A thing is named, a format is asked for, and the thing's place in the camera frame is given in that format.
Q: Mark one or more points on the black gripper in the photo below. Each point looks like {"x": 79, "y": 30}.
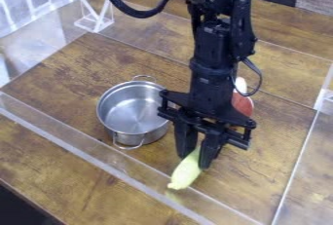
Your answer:
{"x": 223, "y": 127}

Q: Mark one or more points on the clear acrylic bracket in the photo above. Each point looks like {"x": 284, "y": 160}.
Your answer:
{"x": 95, "y": 21}

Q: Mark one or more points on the red toy mushroom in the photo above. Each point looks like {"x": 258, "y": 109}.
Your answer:
{"x": 242, "y": 103}

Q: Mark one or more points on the small steel pot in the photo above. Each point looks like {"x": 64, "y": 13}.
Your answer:
{"x": 127, "y": 111}

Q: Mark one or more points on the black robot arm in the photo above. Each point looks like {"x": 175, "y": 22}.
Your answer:
{"x": 223, "y": 43}

